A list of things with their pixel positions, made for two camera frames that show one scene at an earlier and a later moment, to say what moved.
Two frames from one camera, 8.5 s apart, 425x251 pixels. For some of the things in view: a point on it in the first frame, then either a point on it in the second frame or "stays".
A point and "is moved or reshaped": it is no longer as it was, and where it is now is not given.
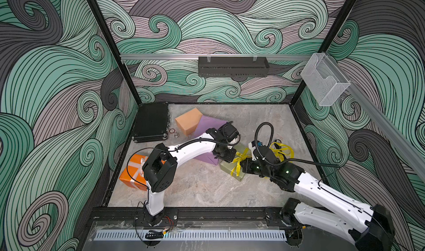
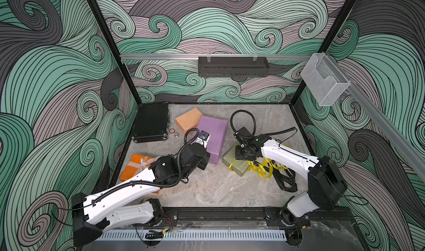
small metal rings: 172,130 stays
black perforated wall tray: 233,66 stays
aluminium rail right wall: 414,154 stays
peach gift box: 188,121 stays
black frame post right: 341,19 stays
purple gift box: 205,123 stays
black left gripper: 230,158 -> 203,160
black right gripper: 247,167 -> 239,157
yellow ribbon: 277,148 is moved or reshaped
